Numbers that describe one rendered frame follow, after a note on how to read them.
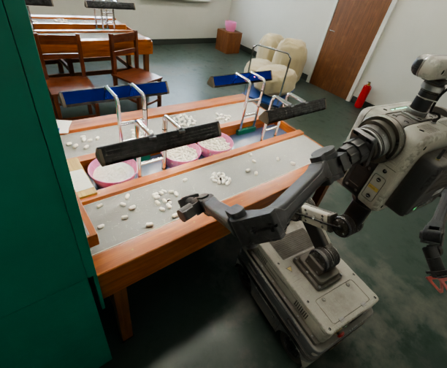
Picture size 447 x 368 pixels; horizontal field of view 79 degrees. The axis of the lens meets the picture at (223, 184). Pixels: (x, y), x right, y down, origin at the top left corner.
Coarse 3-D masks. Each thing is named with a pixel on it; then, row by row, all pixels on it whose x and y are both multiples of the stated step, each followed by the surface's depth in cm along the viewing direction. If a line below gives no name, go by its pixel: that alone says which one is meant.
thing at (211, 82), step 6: (246, 72) 211; (258, 72) 217; (264, 72) 221; (270, 72) 225; (210, 78) 193; (216, 78) 194; (222, 78) 197; (228, 78) 200; (234, 78) 204; (240, 78) 207; (252, 78) 214; (258, 78) 218; (264, 78) 222; (270, 78) 226; (210, 84) 195; (216, 84) 195; (222, 84) 198; (228, 84) 201; (234, 84) 205; (240, 84) 209
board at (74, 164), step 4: (68, 160) 151; (72, 160) 152; (76, 160) 152; (68, 164) 148; (72, 164) 149; (76, 164) 149; (80, 164) 150; (72, 168) 147; (76, 168) 147; (80, 168) 148; (92, 184) 140; (88, 188) 137; (92, 188) 137; (80, 192) 134; (84, 192) 135; (88, 192) 135; (92, 192) 136; (96, 192) 136; (80, 196) 132; (84, 196) 133
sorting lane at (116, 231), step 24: (288, 144) 211; (312, 144) 218; (216, 168) 173; (240, 168) 177; (264, 168) 182; (288, 168) 186; (144, 192) 146; (192, 192) 152; (216, 192) 156; (240, 192) 159; (96, 216) 129; (120, 216) 131; (144, 216) 134; (168, 216) 136; (120, 240) 121
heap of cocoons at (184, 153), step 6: (168, 150) 179; (174, 150) 181; (180, 150) 181; (186, 150) 184; (192, 150) 185; (168, 156) 174; (174, 156) 175; (180, 156) 176; (186, 156) 179; (192, 156) 178
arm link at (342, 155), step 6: (336, 156) 86; (342, 156) 85; (348, 156) 87; (330, 162) 86; (336, 162) 86; (342, 162) 86; (348, 162) 86; (330, 168) 86; (336, 168) 86; (342, 168) 87; (348, 168) 87; (336, 174) 87
